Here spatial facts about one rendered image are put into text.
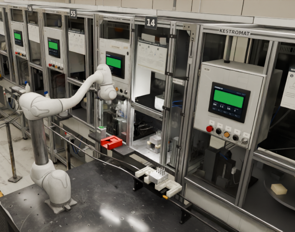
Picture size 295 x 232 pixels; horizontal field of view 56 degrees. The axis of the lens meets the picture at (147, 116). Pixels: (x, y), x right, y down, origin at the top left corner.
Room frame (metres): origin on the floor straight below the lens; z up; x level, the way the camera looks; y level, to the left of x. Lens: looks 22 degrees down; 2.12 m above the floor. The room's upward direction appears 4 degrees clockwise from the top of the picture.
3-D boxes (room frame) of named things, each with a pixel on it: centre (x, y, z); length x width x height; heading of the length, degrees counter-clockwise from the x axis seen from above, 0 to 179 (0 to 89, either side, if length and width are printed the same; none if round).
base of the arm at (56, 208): (1.69, 0.61, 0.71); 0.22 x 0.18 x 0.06; 46
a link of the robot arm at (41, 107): (1.71, 0.68, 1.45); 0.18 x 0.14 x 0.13; 143
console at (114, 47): (2.49, 0.24, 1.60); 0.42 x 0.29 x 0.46; 46
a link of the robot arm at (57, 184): (1.71, 0.63, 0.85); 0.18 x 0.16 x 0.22; 53
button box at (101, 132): (2.38, 0.42, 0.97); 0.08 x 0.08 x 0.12; 46
